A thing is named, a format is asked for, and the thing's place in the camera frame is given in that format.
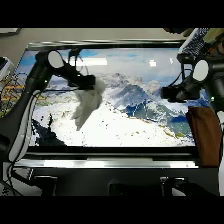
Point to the brown garment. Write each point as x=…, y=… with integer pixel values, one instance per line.
x=205, y=136

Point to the silver frame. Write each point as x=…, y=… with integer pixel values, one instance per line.
x=100, y=163

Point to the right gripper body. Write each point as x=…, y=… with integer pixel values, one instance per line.
x=175, y=93

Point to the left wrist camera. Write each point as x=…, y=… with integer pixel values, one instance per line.
x=75, y=52

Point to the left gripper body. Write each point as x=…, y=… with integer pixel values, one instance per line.
x=87, y=82

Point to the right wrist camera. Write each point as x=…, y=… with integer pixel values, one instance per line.
x=186, y=58

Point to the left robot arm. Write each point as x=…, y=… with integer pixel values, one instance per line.
x=40, y=75

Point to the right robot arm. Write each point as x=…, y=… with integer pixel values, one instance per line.
x=213, y=80

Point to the pale green T-shirt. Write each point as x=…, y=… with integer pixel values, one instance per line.
x=87, y=101

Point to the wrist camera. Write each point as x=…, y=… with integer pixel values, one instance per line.
x=75, y=52
x=186, y=58

